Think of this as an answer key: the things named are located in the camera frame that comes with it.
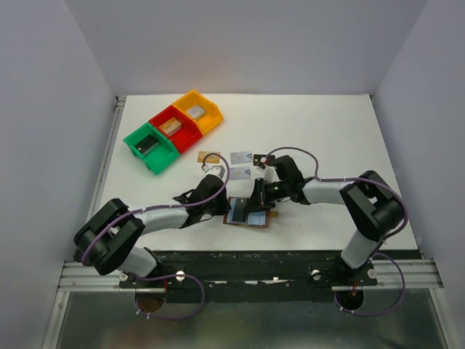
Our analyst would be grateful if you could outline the gold credit card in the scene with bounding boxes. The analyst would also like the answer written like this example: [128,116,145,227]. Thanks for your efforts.
[197,151,220,164]

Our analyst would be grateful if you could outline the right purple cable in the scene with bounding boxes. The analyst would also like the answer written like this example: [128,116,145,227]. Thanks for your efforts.
[264,146,410,317]

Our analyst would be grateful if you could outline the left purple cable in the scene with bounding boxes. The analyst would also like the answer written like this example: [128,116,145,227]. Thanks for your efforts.
[81,152,230,321]

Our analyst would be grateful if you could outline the purple cable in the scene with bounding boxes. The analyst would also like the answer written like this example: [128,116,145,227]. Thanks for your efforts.
[264,146,410,317]
[81,152,230,321]

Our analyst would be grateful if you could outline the yellow plastic bin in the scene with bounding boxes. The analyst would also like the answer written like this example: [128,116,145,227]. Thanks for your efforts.
[173,90,224,135]

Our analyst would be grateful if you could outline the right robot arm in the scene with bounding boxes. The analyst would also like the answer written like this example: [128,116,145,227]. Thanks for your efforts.
[242,156,406,273]

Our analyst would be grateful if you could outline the brown leather card holder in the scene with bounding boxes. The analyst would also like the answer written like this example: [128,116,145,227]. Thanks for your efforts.
[223,197,279,229]

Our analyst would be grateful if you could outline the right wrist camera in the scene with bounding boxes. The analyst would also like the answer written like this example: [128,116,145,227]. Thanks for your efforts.
[256,156,275,182]

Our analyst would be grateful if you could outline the red plastic bin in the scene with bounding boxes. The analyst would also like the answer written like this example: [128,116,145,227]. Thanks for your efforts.
[149,105,203,154]

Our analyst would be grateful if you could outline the silver VIP credit card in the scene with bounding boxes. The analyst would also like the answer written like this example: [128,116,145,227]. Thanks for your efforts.
[230,151,253,164]

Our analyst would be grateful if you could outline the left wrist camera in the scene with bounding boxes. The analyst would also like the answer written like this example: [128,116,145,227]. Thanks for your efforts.
[201,164,225,179]

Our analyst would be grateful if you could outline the gold metal block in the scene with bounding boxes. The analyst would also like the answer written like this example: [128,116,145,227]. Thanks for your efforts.
[160,119,182,137]

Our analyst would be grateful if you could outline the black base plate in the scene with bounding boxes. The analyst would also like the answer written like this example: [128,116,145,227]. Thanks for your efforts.
[72,249,426,305]

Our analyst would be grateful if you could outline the black credit card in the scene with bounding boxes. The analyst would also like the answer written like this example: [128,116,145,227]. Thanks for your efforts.
[253,153,267,167]
[227,198,248,224]

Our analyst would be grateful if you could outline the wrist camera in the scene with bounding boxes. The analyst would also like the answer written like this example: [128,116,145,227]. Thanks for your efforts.
[201,164,225,179]
[256,156,275,182]

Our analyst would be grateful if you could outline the green plastic bin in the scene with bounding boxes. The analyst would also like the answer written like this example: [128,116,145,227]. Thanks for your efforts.
[124,122,180,175]

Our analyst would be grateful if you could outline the dark metal block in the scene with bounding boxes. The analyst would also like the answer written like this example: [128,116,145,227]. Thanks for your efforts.
[134,135,160,156]

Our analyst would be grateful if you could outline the silver metal block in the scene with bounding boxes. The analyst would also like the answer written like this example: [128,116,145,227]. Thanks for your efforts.
[186,105,206,120]

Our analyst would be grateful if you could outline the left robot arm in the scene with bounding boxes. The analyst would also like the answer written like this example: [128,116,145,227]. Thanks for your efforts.
[73,174,230,278]

